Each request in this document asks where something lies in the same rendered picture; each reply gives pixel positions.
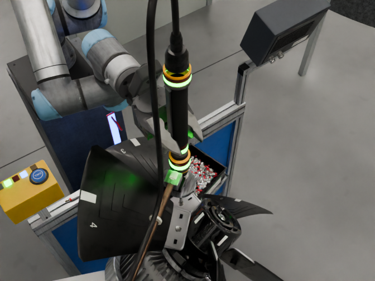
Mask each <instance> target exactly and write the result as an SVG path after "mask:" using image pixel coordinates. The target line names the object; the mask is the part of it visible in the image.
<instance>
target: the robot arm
mask: <svg viewBox="0 0 375 281"><path fill-rule="evenodd" d="M11 3H12V7H13V10H14V12H15V15H16V19H17V22H18V25H19V28H20V31H21V35H22V38H23V41H24V43H25V46H26V50H27V53H28V56H29V59H30V62H31V66H32V69H33V72H34V74H35V78H36V81H37V84H38V87H39V88H38V89H36V90H34V91H32V93H31V97H32V101H33V105H34V107H35V110H36V113H37V115H38V116H39V118H40V119H41V120H43V121H48V120H53V119H57V118H62V117H64V116H67V115H71V114H75V113H78V112H82V111H85V110H90V109H94V108H98V107H100V106H103V107H104V108H105V109H106V110H109V111H115V112H118V111H121V110H123V109H125V108H126V107H127V106H128V105H129V106H131V107H132V112H133V118H134V124H135V125H136V126H137V128H138V129H139V130H140V131H141V133H142V134H143V135H144V136H145V137H146V139H147V140H150V139H151V138H154V139H155V133H154V127H153V117H152V107H151V96H150V85H149V78H148V65H147V63H144V64H142V65H140V64H139V63H138V62H137V61H136V60H135V59H134V58H133V57H132V56H131V55H130V54H129V53H128V52H127V50H126V49H125V48H124V47H123V46H122V45H121V44H120V43H119V42H118V41H117V39H116V37H114V36H112V35H111V34H110V33H109V32H108V31H107V30H104V29H99V28H102V27H104V26H105V25H106V24H107V20H108V16H107V8H106V5H105V0H11ZM91 30H92V31H91ZM86 31H90V32H89V33H88V34H87V35H86V36H85V37H84V39H83V41H82V44H81V49H82V51H83V53H84V55H85V57H86V58H87V59H88V60H89V61H90V63H91V65H92V68H93V72H94V75H92V76H87V77H84V78H81V79H75V80H71V77H70V74H69V69H70V68H71V67H72V66H73V65H74V64H75V61H76V54H75V51H74V49H73V47H72V45H71V44H70V43H69V42H68V41H67V39H66V38H65V36H70V35H74V34H77V33H82V32H86ZM157 97H158V110H159V117H160V129H161V143H162V152H163V153H164V154H166V153H167V150H168V151H170V152H172V153H174V154H177V155H179V156H180V155H182V152H181V150H180V147H179V145H178V143H177V141H175V140H173V139H172V138H171V134H170V133H169V132H168V131H167V129H168V125H167V110H166V94H165V87H164V86H159V85H157ZM188 136H189V137H190V138H193V137H195V138H196V139H197V140H199V141H200V142H201V143H202V142H203V134H202V131H201V128H200V125H199V123H198V121H197V119H196V117H195V115H194V113H193V111H192V109H191V107H190V105H189V104H188Z"/></svg>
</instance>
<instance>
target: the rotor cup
mask: <svg viewBox="0 0 375 281"><path fill-rule="evenodd" d="M202 212H203V214H204V216H203V217H202V218H201V219H200V220H199V221H198V222H197V223H195V222H194V221H195V220H196V219H197V218H198V217H199V216H200V215H201V214H202ZM218 214H222V215H223V216H224V217H225V221H223V220H222V219H221V218H220V217H219V216H218ZM241 234H242V229H241V226H240V224H239V222H238V221H237V219H236V218H235V217H234V215H233V214H232V213H231V212H230V211H229V210H228V209H227V208H226V207H225V206H223V205H222V204H221V203H219V202H218V201H216V200H213V199H210V198H205V199H203V200H202V201H201V202H200V203H199V204H198V205H197V207H196V208H194V209H193V211H192V212H191V216H190V221H189V226H188V230H187V234H186V239H185V244H184V248H183V249H182V251H179V250H174V249H169V248H168V250H169V251H170V253H171V255H172V256H173V257H174V259H175V260H176V261H177V262H178V263H179V264H180V265H181V266H182V267H183V268H184V269H186V270H187V271H189V272H190V273H192V274H194V275H197V276H199V277H208V276H209V275H210V274H209V271H208V270H206V267H205V263H206V262H208V240H209V239H210V241H212V242H213V244H214V247H215V250H216V252H217V253H218V257H220V256H222V255H223V254H224V253H225V252H226V251H227V250H228V249H229V248H230V246H231V245H232V244H233V243H234V242H235V241H236V240H237V239H238V238H239V237H240V236H241ZM225 236H227V238H226V239H225V240H224V241H223V242H222V243H221V245H220V246H219V245H217V244H218V242H220V241H221V239H222V238H223V237H225Z"/></svg>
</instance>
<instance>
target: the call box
mask: <svg viewBox="0 0 375 281"><path fill-rule="evenodd" d="M35 164H36V166H37V168H38V169H42V170H44V171H45V173H46V178H45V179H44V180H43V181H42V182H34V181H33V180H32V178H31V173H32V172H33V171H32V170H31V169H30V167H27V168H26V169H24V170H22V171H20V172H19V173H16V174H15V175H18V176H19V178H20V180H19V181H17V182H14V181H13V179H12V177H14V176H15V175H13V176H11V177H9V178H7V179H5V180H4V181H6V180H8V179H10V180H11V182H12V184H11V185H9V186H8V187H6V186H5V184H4V181H2V182H0V183H1V184H2V185H3V187H4V189H2V190H0V205H1V207H2V209H3V211H4V213H5V214H6V215H7V216H8V217H9V218H10V219H11V220H12V222H13V223H14V224H18V223H20V222H21V221H23V220H25V219H27V218H28V217H30V216H32V215H33V214H35V213H37V212H39V211H40V210H42V209H44V208H46V207H48V206H49V205H51V204H53V203H54V202H56V201H57V200H59V199H61V198H63V197H64V193H63V192H62V190H61V188H60V186H59V184H58V182H57V180H56V179H55V177H54V176H53V174H52V173H51V171H50V169H49V168H48V166H47V164H46V163H45V161H44V160H41V161H39V162H37V163H35ZM23 171H26V172H27V174H28V176H26V177H24V178H22V177H21V175H20V173H21V172H23Z"/></svg>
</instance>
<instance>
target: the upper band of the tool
mask: <svg viewBox="0 0 375 281"><path fill-rule="evenodd" d="M163 72H164V74H165V76H166V77H168V78H169V79H172V80H182V79H185V78H186V77H188V76H189V75H190V73H191V65H190V63H189V68H188V70H186V71H185V72H182V73H179V74H183V75H184V76H181V77H173V76H170V75H172V74H175V73H172V72H169V71H168V70H167V69H166V68H165V65H164V66H163Z"/></svg>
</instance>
